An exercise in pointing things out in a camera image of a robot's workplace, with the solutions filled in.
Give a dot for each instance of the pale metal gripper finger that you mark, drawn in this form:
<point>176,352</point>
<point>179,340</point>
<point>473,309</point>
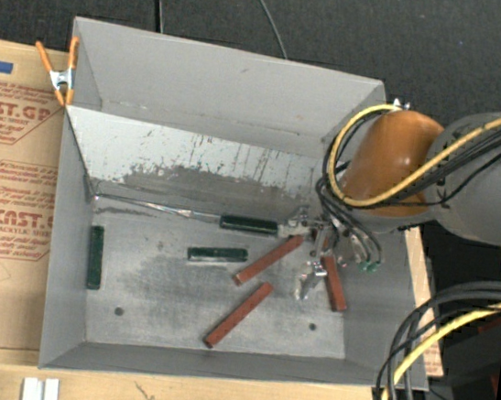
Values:
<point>310,281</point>
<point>295,228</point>

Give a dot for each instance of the red-brown flat block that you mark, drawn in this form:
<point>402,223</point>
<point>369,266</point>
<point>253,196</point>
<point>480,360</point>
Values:
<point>267,260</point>
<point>334,287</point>
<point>239,315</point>

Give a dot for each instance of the dark green flat block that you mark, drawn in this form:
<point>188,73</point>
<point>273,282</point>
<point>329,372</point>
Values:
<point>217,254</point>
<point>95,258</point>
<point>248,225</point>

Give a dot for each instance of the grey metal bin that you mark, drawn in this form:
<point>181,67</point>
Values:
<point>180,305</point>

